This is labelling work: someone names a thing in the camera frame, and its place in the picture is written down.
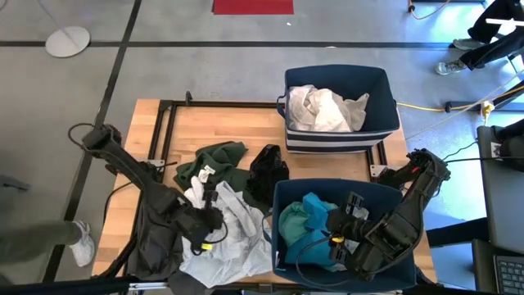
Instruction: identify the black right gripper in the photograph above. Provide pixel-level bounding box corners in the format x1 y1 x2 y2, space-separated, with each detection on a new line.
326 191 370 264

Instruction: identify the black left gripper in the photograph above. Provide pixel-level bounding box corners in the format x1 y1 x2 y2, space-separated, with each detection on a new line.
175 182 225 252

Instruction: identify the blue fleece garment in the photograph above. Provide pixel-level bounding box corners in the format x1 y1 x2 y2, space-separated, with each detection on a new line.
284 192 349 271

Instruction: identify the light grey garment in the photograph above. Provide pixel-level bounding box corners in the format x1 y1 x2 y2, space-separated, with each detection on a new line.
178 175 274 289

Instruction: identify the dark grey garment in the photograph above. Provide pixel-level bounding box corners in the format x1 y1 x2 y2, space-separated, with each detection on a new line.
124 192 214 295

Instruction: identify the dark green garment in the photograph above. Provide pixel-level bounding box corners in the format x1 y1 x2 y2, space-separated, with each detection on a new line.
173 141 271 215

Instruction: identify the black garment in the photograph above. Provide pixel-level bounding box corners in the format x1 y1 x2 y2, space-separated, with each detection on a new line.
245 143 290 208

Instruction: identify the large white shirt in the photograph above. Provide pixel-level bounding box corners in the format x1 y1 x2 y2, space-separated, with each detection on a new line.
305 84 369 133

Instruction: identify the small white collared garment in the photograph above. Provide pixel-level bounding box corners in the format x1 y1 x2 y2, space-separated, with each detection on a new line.
287 85 318 131

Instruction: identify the plain navy fabric bin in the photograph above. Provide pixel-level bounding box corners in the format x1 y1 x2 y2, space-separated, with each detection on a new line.
261 178 418 294

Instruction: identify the black beam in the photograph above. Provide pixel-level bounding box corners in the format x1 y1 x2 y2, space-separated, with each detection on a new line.
425 216 490 249

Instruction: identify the navy white-striped fabric bin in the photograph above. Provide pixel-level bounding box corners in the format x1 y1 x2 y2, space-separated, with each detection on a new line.
276 64 401 155

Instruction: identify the person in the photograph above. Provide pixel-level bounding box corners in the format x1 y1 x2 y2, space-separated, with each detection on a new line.
0 220 96 288
434 0 524 76

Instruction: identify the grey desk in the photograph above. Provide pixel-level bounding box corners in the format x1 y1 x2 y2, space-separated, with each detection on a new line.
477 125 524 255

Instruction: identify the black laptop keyboard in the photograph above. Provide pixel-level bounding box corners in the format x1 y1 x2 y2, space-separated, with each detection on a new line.
493 254 524 295

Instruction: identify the black floor bar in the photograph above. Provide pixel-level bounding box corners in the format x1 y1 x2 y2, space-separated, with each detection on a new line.
445 79 524 113

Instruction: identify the black bag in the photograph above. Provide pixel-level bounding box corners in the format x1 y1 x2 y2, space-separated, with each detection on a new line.
493 120 524 172

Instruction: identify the white and yellow plug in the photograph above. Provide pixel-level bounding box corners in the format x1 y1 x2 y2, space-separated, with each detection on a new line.
480 100 495 127

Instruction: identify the grey floor object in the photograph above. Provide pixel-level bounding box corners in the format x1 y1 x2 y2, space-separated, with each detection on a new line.
0 175 32 193

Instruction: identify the grey round-base floor stand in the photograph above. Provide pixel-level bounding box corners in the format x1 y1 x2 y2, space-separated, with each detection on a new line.
38 0 92 59

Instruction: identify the red floor mat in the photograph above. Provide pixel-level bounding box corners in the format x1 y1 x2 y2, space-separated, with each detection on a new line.
212 0 295 16

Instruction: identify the office chair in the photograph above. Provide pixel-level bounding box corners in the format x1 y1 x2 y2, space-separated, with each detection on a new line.
485 16 524 77

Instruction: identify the silver bracket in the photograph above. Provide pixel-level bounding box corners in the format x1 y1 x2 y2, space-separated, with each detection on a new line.
128 281 176 292

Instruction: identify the black metal table frame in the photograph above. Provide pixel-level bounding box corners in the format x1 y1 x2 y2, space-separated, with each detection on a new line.
97 90 388 290

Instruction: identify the yellow cable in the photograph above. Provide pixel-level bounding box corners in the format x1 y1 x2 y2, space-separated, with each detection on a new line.
395 84 524 114

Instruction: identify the black rail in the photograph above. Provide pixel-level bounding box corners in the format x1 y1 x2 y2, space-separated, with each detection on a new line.
0 276 140 295

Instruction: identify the cream cable with black plug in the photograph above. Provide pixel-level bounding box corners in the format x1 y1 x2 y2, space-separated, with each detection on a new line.
407 0 451 20

